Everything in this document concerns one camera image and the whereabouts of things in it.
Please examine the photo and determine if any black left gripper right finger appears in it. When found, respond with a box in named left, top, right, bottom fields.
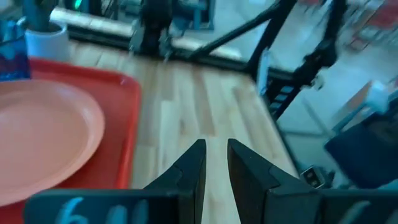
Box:
left=226, top=138, right=322, bottom=224

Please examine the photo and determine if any dark blue chair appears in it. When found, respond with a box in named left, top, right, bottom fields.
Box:
left=324, top=102, right=398, bottom=190

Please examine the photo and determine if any silver metal bracket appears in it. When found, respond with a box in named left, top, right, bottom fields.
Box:
left=299, top=166, right=326, bottom=190

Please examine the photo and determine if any green leafy plant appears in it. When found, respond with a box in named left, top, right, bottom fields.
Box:
left=21, top=0, right=60, bottom=32

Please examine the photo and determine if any red plastic tray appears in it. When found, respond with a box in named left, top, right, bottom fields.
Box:
left=0, top=58, right=142, bottom=224

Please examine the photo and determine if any black aluminium table frame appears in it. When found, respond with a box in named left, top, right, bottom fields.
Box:
left=67, top=0, right=348, bottom=123

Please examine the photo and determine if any grey metal table frame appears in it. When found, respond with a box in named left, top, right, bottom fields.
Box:
left=174, top=0, right=217, bottom=31

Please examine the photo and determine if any white paper cup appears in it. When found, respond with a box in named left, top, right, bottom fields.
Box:
left=365, top=80, right=390, bottom=113

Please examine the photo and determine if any red chair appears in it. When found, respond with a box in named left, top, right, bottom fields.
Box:
left=349, top=0, right=398, bottom=50

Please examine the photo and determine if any pink round plate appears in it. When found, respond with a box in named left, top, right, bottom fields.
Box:
left=0, top=79, right=106, bottom=207

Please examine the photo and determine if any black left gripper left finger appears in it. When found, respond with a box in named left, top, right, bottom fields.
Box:
left=144, top=139, right=208, bottom=224

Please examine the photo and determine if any white plant pot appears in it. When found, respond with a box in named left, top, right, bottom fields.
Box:
left=24, top=21, right=71, bottom=63

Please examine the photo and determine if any purple translucent cup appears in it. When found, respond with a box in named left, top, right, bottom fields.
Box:
left=0, top=20, right=32, bottom=82

